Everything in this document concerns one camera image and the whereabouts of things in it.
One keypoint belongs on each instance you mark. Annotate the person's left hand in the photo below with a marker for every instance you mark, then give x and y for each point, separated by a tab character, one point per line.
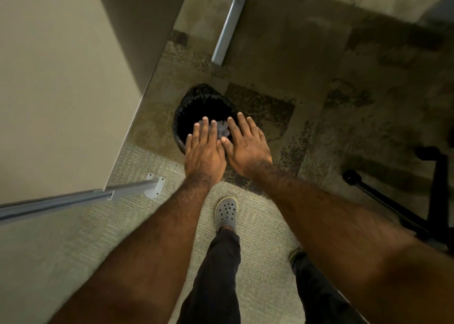
205	157

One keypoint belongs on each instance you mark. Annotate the grey metal rail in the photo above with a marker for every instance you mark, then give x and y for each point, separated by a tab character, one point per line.
71	200

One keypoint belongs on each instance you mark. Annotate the person's right forearm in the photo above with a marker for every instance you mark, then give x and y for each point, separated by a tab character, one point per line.
347	249

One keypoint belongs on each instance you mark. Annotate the grey metal desk leg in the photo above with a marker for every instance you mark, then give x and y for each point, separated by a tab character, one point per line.
228	25

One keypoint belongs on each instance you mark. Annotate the black trousers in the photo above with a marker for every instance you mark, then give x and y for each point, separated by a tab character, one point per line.
213	284

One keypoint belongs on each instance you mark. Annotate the black trash bin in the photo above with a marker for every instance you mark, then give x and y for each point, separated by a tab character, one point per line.
198	103

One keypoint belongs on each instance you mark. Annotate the person's right hand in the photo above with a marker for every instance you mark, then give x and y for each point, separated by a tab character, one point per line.
248	150

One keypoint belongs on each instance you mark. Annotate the grey perforated clog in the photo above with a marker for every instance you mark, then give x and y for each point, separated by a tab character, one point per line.
226	213
296	255

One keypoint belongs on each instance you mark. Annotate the person's left forearm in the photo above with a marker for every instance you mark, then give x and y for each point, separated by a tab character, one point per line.
152	256

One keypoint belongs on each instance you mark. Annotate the white paper scraps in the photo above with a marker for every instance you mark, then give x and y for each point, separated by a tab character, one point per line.
222	128

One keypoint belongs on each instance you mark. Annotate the black mesh office chair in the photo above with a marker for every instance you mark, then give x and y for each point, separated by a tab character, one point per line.
381	197

